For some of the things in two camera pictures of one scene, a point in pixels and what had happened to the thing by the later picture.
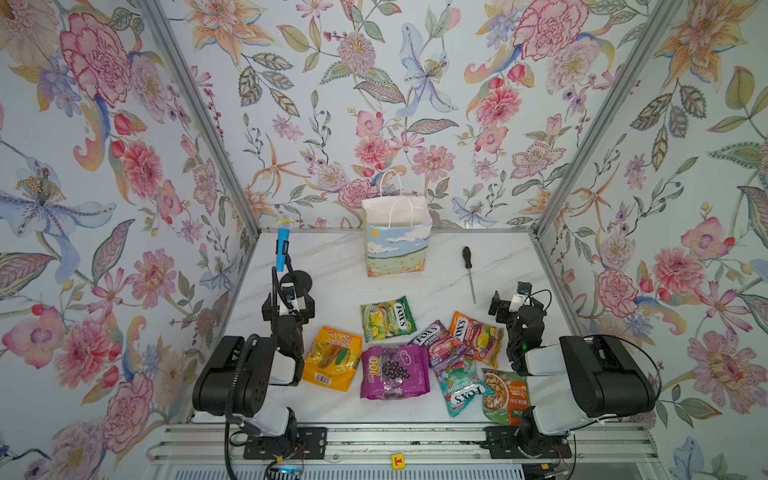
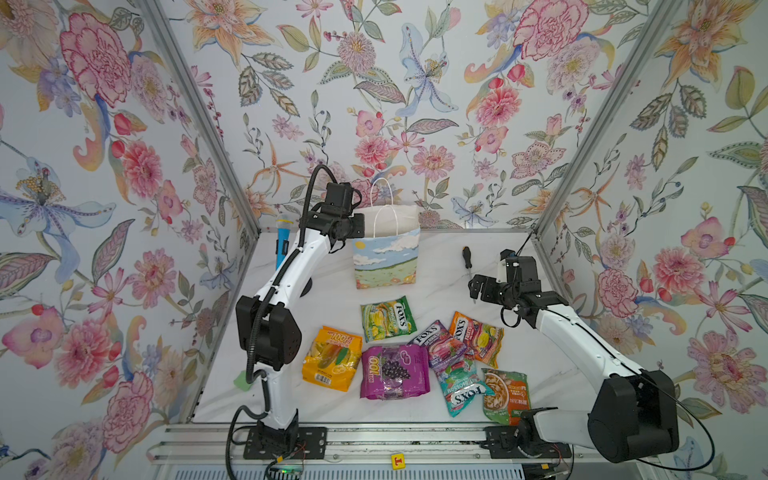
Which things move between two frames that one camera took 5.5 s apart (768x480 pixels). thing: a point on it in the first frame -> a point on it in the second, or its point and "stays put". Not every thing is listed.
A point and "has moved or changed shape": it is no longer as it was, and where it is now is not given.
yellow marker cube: x=398 y=462 stays put
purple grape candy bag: x=389 y=372 stays put
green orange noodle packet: x=511 y=397 stays put
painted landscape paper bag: x=398 y=230 has moved or changed shape
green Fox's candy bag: x=387 y=319 stays put
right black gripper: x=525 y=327 -> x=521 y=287
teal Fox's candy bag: x=460 y=384 stays put
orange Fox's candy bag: x=482 y=341 stays put
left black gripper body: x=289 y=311 -> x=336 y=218
